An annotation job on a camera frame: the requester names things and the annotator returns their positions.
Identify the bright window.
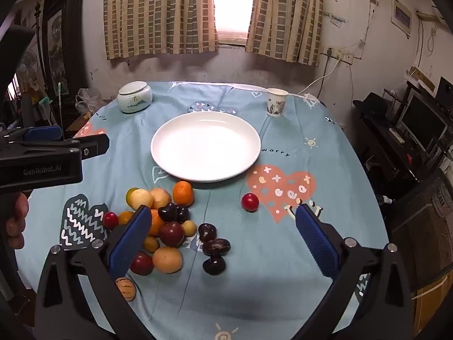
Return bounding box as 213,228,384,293
211,0,258,45

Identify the white framed wall picture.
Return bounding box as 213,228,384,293
391,0,413,37

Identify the large tan apricot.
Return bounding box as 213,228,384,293
152,247,183,274

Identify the pale yellow apple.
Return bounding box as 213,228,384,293
130,189,154,210

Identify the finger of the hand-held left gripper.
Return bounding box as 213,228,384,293
0,126,64,142
21,134,110,158

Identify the black speaker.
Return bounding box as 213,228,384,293
435,76,453,111

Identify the small striped tan fruit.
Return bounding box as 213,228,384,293
116,277,137,301

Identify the dark framed painting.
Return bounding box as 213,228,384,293
42,0,88,97

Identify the brown cardboard box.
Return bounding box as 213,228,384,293
411,275,453,334

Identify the dark red plum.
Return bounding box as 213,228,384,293
158,221,185,248
129,251,154,276

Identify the striped beige curtain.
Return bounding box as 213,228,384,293
104,0,219,61
245,0,325,67

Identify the person's left hand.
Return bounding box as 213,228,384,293
5,191,29,250

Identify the white electric fan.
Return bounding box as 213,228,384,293
16,47,45,97

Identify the white cable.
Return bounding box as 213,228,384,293
297,51,341,96

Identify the orange tangerine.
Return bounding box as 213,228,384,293
147,209,166,237
172,181,195,207

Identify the black computer monitor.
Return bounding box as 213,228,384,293
396,93,449,154

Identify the printed paper cup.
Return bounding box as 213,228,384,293
266,88,289,118

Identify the black media desk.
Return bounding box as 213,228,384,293
353,106,445,201

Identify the white wall power strip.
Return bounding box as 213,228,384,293
323,45,355,65

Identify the clear plastic bag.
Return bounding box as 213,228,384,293
75,88,104,118

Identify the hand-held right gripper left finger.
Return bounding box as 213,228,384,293
33,205,153,340

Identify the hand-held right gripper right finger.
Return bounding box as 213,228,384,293
294,204,414,340

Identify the black mesh panel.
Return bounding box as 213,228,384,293
388,176,453,291

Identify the white ceramic lidded jar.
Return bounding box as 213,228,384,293
117,81,153,114

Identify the white plate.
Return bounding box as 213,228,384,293
151,112,262,183

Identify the black hat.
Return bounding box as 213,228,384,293
352,92,389,118

